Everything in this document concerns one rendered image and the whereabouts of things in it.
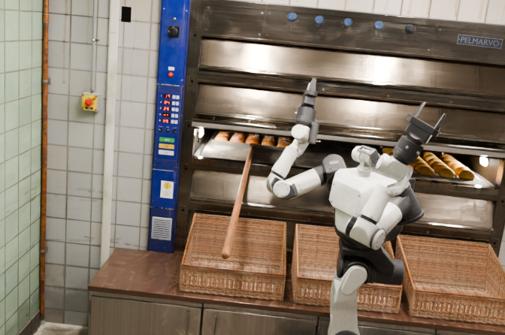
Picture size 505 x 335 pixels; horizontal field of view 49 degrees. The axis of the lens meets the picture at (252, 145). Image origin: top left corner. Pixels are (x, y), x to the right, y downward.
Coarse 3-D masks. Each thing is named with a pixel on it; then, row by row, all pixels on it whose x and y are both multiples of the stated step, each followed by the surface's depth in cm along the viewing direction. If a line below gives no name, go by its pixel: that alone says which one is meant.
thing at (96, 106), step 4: (84, 92) 320; (88, 92) 322; (96, 92) 325; (84, 96) 319; (88, 96) 319; (92, 96) 318; (96, 96) 318; (100, 96) 322; (84, 100) 319; (92, 100) 319; (96, 100) 319; (100, 100) 323; (84, 104) 320; (92, 104) 319; (96, 104) 319; (100, 104) 324; (84, 108) 320; (88, 108) 320; (92, 108) 320; (96, 108) 320; (100, 108) 324
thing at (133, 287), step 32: (128, 256) 330; (160, 256) 334; (192, 256) 338; (96, 288) 291; (128, 288) 291; (160, 288) 295; (288, 288) 308; (96, 320) 295; (128, 320) 294; (160, 320) 293; (192, 320) 293; (224, 320) 292; (256, 320) 291; (288, 320) 290; (320, 320) 289; (384, 320) 286; (416, 320) 287; (448, 320) 290
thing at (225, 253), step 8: (248, 152) 346; (248, 160) 325; (248, 168) 308; (240, 184) 277; (240, 192) 263; (240, 200) 254; (232, 216) 231; (232, 224) 222; (232, 232) 214; (232, 240) 208; (224, 248) 199; (224, 256) 195
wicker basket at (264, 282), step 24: (216, 216) 333; (192, 240) 332; (216, 240) 332; (240, 240) 333; (264, 240) 332; (192, 264) 291; (216, 264) 328; (240, 264) 331; (264, 264) 332; (192, 288) 296; (216, 288) 293; (240, 288) 293; (264, 288) 304
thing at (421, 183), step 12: (240, 168) 330; (252, 168) 330; (264, 168) 329; (300, 168) 329; (312, 168) 332; (420, 180) 328; (432, 180) 330; (468, 192) 326; (480, 192) 326; (492, 192) 325
